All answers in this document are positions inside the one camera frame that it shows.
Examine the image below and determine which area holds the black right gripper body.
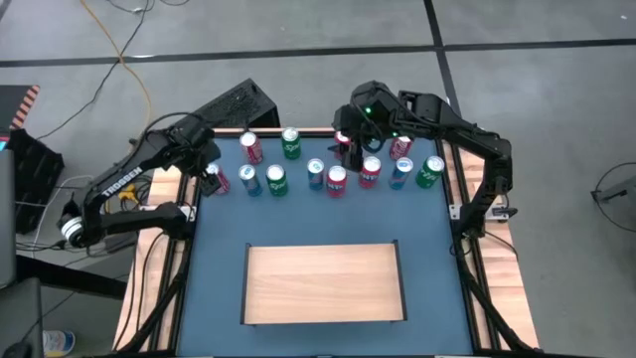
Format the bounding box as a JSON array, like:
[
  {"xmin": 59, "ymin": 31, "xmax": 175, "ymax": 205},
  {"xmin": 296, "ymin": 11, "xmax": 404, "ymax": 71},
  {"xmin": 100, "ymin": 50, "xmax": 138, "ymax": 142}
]
[{"xmin": 331, "ymin": 81, "xmax": 398, "ymax": 151}]

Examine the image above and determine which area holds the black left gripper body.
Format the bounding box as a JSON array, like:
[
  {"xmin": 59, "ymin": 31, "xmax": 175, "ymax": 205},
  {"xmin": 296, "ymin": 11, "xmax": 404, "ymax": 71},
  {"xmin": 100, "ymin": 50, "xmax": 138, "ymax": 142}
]
[{"xmin": 171, "ymin": 123, "xmax": 221, "ymax": 175}]

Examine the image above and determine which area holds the red Fanta can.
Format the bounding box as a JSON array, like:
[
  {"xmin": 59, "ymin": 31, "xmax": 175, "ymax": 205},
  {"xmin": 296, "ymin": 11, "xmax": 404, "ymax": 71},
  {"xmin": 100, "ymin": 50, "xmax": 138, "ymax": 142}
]
[
  {"xmin": 358, "ymin": 155, "xmax": 383, "ymax": 190},
  {"xmin": 325, "ymin": 164, "xmax": 349, "ymax": 199},
  {"xmin": 333, "ymin": 129, "xmax": 352, "ymax": 160}
]

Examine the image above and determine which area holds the red Coca-Cola can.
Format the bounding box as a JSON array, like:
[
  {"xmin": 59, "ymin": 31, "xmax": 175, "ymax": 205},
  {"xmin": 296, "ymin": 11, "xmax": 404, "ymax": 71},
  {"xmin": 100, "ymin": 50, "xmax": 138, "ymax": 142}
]
[
  {"xmin": 205, "ymin": 162, "xmax": 233, "ymax": 196},
  {"xmin": 388, "ymin": 134, "xmax": 414, "ymax": 162},
  {"xmin": 238, "ymin": 130, "xmax": 264, "ymax": 166}
]

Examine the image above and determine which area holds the blue silver Red Bull can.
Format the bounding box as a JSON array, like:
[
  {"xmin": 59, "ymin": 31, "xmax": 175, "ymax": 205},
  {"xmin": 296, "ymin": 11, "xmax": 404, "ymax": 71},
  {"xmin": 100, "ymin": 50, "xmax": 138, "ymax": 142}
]
[
  {"xmin": 237, "ymin": 164, "xmax": 263, "ymax": 198},
  {"xmin": 388, "ymin": 156, "xmax": 415, "ymax": 192},
  {"xmin": 306, "ymin": 157, "xmax": 326, "ymax": 192}
]

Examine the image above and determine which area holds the green Sprite can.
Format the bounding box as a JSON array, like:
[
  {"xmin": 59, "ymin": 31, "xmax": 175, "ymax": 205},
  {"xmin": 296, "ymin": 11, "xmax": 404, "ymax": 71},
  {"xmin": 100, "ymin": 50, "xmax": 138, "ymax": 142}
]
[
  {"xmin": 414, "ymin": 155, "xmax": 446, "ymax": 190},
  {"xmin": 280, "ymin": 126, "xmax": 303, "ymax": 161},
  {"xmin": 264, "ymin": 163, "xmax": 290, "ymax": 198}
]

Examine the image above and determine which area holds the blue table mat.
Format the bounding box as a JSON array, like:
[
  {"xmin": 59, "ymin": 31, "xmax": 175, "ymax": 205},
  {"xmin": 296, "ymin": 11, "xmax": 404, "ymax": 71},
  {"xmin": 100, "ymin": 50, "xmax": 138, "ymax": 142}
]
[{"xmin": 176, "ymin": 136, "xmax": 476, "ymax": 357}]

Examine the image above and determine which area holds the black power adapter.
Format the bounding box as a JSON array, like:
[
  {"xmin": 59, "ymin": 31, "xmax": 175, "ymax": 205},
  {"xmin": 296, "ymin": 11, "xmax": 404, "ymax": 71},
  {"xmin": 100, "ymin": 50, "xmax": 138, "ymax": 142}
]
[{"xmin": 101, "ymin": 231, "xmax": 140, "ymax": 255}]

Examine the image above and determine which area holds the light wooden board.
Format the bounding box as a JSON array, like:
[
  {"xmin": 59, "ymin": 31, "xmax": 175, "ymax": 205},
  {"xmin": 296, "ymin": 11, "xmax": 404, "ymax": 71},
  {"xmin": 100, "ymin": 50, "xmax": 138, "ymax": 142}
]
[{"xmin": 239, "ymin": 240, "xmax": 408, "ymax": 327}]

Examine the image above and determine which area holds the black metal base beam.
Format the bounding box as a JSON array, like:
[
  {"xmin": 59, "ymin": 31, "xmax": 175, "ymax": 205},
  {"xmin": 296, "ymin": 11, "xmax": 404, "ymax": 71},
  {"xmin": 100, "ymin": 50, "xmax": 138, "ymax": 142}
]
[{"xmin": 14, "ymin": 256, "xmax": 128, "ymax": 299}]

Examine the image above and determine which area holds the black plastic crate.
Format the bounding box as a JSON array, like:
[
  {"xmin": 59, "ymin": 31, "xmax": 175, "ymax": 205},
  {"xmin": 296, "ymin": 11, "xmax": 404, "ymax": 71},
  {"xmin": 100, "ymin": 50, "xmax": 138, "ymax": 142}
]
[{"xmin": 7, "ymin": 127, "xmax": 66, "ymax": 235}]

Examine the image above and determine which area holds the orange black striped panel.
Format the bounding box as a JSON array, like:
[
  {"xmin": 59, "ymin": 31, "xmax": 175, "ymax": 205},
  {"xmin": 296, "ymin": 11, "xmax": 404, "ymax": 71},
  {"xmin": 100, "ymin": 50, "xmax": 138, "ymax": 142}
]
[{"xmin": 0, "ymin": 84, "xmax": 41, "ymax": 133}]

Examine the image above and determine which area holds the grey cabinet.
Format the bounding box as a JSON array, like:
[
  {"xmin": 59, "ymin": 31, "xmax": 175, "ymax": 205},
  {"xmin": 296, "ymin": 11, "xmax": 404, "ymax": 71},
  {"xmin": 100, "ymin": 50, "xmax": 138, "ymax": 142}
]
[{"xmin": 0, "ymin": 148, "xmax": 17, "ymax": 289}]

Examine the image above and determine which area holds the white blue yellow canister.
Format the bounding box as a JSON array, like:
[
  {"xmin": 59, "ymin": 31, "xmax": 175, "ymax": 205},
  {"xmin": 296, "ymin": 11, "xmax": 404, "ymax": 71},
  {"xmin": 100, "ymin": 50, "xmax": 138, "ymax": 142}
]
[{"xmin": 42, "ymin": 329, "xmax": 77, "ymax": 358}]

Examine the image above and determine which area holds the black floor cable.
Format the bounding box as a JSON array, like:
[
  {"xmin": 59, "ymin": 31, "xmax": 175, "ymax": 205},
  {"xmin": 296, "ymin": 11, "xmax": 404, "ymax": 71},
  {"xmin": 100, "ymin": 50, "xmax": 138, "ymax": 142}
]
[{"xmin": 34, "ymin": 0, "xmax": 193, "ymax": 141}]

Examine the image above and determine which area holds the black metal table frame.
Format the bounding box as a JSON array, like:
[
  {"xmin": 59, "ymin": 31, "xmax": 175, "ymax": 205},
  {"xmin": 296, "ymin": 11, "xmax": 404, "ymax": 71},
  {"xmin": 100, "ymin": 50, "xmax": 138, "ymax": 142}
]
[{"xmin": 111, "ymin": 127, "xmax": 541, "ymax": 358}]

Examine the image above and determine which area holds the white cable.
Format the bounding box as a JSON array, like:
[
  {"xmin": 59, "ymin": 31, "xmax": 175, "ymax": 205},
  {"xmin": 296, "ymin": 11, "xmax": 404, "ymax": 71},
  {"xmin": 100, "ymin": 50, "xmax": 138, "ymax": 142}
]
[{"xmin": 29, "ymin": 173, "xmax": 98, "ymax": 240}]

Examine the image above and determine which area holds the yellow cable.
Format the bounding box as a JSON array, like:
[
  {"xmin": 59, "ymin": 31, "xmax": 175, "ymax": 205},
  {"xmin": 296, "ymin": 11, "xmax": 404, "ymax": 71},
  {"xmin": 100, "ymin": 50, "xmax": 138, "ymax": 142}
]
[{"xmin": 79, "ymin": 0, "xmax": 153, "ymax": 150}]

